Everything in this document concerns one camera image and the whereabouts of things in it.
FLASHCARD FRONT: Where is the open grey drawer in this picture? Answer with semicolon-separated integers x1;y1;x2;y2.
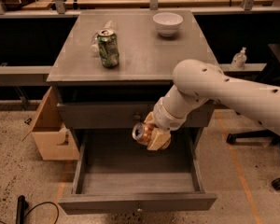
59;129;217;215

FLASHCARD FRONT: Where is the black floor cable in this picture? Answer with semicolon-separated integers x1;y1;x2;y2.
0;201;60;224

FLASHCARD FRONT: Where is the long grey shelf rail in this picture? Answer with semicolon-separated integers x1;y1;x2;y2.
0;63;266;86

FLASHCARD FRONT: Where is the hand sanitizer pump bottle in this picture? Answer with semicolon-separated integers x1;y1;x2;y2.
231;47;246;70

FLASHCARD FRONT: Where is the closed grey drawer with knob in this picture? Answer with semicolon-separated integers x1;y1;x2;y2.
57;101;216;130

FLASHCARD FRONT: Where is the white ceramic bowl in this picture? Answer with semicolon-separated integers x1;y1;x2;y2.
153;12;184;36

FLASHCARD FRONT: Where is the open cardboard box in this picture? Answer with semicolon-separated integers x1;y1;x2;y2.
23;87;79;161

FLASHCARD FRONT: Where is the green soda can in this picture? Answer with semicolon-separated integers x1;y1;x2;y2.
99;35;119;68

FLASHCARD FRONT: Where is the orange soda can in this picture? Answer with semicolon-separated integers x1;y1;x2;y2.
132;122;157;150

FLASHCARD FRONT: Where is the black cylinder on floor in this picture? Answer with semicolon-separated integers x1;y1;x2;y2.
16;195;29;224

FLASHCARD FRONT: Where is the black office chair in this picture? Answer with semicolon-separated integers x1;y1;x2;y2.
227;44;280;190

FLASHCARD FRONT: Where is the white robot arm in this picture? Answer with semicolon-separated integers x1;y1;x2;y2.
137;60;280;150

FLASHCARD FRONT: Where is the grey wooden drawer cabinet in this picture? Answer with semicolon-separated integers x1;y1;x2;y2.
47;8;227;151

